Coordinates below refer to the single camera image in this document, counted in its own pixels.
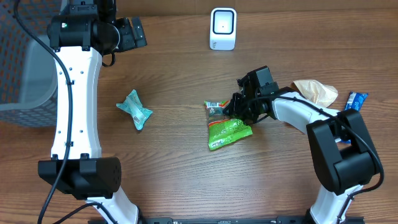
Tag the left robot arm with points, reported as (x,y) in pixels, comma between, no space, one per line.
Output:
(80,36)

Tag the beige snack pouch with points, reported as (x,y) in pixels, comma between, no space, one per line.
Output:
(316,92)

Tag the white barcode scanner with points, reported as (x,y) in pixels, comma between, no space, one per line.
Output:
(223,28)

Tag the light green wipes packet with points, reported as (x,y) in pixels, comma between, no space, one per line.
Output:
(134,107)

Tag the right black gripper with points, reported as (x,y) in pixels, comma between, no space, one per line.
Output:
(232,108)

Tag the green snack bag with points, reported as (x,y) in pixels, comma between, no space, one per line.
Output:
(222,129)

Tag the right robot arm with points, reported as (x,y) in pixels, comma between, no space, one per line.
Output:
(344,157)

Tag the grey plastic mesh basket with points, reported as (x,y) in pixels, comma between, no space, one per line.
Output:
(28,76)

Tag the blue snack bar wrapper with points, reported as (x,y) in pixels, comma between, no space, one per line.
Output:
(355,100)

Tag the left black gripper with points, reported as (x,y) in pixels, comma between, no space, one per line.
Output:
(124,25)

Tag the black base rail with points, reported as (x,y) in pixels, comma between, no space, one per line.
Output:
(277,220)

